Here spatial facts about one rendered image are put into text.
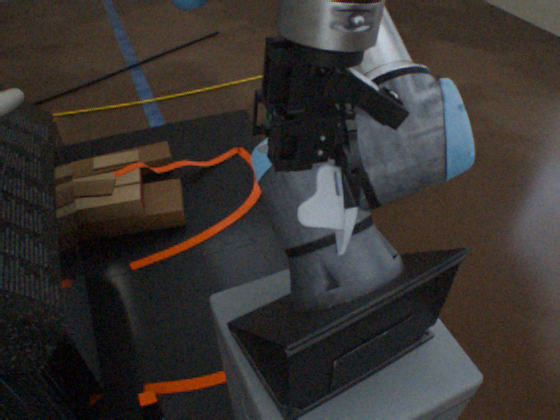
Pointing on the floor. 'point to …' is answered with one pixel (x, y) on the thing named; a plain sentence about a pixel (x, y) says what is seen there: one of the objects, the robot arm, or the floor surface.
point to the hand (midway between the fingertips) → (317, 209)
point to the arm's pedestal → (254, 403)
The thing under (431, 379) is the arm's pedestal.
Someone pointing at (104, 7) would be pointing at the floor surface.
